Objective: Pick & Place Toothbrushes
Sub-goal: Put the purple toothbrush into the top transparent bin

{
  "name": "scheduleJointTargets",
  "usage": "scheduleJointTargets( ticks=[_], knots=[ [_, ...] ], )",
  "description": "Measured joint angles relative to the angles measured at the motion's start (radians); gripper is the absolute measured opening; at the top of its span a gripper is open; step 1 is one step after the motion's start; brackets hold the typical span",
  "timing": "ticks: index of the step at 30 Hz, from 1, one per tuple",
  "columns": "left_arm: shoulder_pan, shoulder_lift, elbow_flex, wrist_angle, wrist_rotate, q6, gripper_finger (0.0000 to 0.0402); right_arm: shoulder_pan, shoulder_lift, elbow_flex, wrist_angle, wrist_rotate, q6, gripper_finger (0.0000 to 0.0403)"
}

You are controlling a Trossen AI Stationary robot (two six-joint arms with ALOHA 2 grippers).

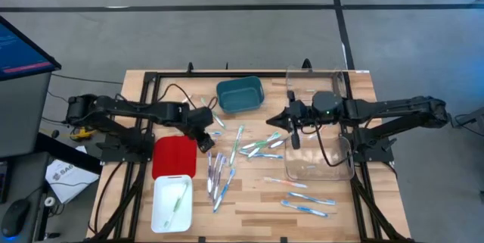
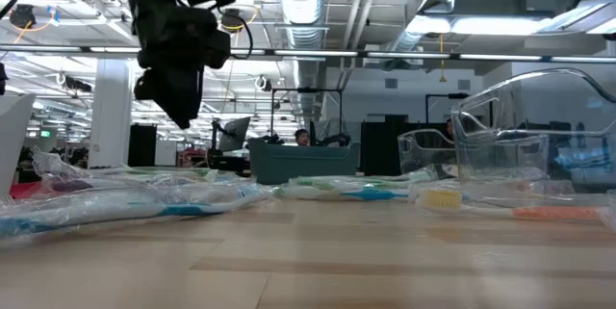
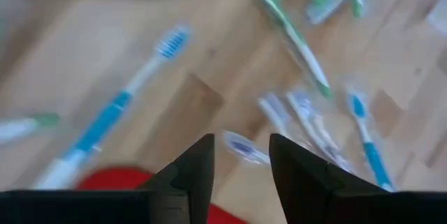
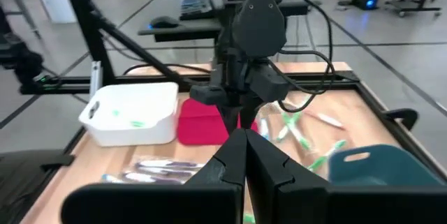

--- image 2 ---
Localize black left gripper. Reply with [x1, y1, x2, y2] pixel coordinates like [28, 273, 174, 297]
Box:
[133, 5, 233, 131]

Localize green toothbrush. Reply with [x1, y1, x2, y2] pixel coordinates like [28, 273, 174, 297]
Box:
[90, 166, 218, 179]
[307, 173, 434, 190]
[271, 181, 338, 200]

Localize orange toothbrush yellow bristles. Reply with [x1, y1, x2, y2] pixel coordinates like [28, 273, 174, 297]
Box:
[414, 187, 605, 222]

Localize black cabinet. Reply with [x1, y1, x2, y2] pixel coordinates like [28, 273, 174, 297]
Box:
[127, 122, 158, 167]

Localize white pillar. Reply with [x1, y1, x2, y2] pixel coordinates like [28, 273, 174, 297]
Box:
[88, 58, 135, 169]

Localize grey tilted monitor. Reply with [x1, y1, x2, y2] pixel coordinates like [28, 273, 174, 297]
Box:
[211, 116, 252, 154]

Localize wrapped blue toothbrush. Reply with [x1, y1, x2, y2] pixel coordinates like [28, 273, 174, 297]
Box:
[288, 187, 416, 203]
[0, 181, 271, 245]

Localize long ceiling light strip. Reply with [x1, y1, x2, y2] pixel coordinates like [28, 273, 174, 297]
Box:
[0, 44, 616, 64]

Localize teal plastic bin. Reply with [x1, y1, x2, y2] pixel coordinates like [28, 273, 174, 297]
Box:
[247, 137, 362, 186]

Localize white plastic bin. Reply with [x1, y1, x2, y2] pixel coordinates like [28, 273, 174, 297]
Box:
[0, 91, 38, 199]

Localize red plastic bin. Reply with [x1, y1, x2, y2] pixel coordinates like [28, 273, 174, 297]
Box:
[8, 181, 45, 200]

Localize black partition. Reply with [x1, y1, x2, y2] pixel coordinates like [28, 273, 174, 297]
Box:
[360, 115, 451, 176]

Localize clear plastic bin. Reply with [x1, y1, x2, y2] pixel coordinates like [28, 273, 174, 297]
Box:
[449, 66, 616, 207]
[397, 128, 457, 176]

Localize black ceiling cable reel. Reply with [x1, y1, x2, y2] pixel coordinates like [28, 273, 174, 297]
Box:
[218, 6, 261, 36]
[8, 3, 54, 43]

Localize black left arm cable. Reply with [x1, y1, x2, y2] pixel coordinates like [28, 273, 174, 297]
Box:
[215, 4, 255, 61]

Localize black station frame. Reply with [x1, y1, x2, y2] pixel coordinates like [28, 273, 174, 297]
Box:
[269, 87, 345, 149]
[423, 92, 471, 125]

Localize yellow hanging cord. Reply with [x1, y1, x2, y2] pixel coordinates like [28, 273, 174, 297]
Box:
[436, 33, 448, 84]

